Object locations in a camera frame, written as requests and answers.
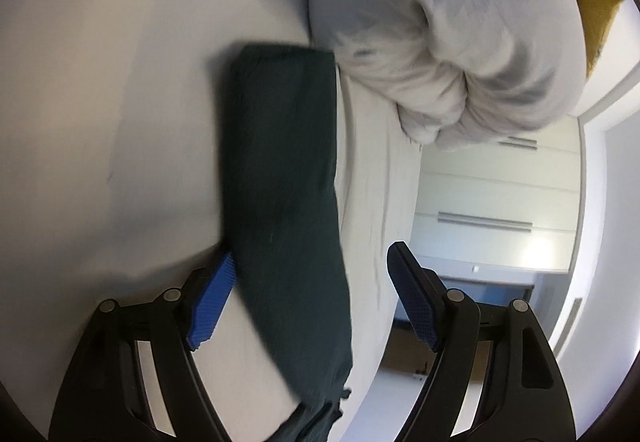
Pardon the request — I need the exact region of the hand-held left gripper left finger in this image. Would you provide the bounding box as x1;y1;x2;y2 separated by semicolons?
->
47;249;236;442

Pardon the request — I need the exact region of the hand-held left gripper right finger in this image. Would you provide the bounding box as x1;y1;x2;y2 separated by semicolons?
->
387;242;588;442

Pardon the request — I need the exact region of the dark green garment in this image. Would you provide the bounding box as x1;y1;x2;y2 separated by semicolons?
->
215;42;354;442

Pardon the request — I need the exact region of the white wardrobe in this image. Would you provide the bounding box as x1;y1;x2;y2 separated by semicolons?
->
412;114;588;275

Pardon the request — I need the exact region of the white bed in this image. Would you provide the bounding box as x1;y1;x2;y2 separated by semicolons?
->
0;0;426;442

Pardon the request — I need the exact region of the white pillow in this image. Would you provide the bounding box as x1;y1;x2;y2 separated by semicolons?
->
307;0;588;153

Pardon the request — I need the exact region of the long wardrobe handle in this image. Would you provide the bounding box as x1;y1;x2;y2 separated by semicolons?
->
437;211;533;234
497;136;540;152

